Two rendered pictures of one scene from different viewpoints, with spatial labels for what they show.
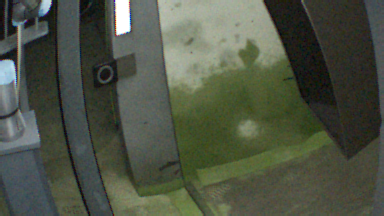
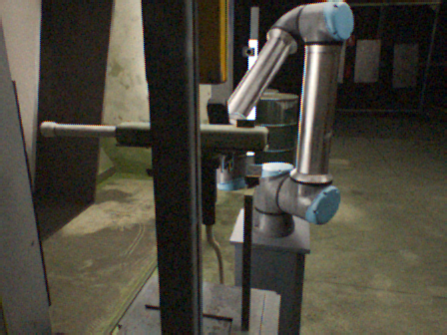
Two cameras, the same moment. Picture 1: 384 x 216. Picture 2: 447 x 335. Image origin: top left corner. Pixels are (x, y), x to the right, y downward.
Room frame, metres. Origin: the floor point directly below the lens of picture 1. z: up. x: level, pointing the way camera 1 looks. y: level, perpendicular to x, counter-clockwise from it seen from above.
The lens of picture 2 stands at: (4.28, 1.00, 1.33)
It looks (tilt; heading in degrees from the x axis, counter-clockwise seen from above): 17 degrees down; 203
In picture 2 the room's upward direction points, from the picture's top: straight up
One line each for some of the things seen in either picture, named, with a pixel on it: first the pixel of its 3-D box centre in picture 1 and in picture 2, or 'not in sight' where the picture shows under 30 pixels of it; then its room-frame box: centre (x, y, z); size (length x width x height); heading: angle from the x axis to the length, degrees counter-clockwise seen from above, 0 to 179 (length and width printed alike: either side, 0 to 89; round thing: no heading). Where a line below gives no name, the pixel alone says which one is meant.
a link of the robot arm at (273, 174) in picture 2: (2, 86); (275, 185); (2.95, 0.69, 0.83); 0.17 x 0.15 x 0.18; 61
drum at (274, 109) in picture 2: not in sight; (271, 133); (0.23, -0.02, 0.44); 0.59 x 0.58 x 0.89; 25
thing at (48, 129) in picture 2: not in sight; (152, 169); (3.67, 0.59, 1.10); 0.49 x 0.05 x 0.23; 100
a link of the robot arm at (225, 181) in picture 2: (21, 10); (229, 167); (3.35, 0.65, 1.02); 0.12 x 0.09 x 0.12; 61
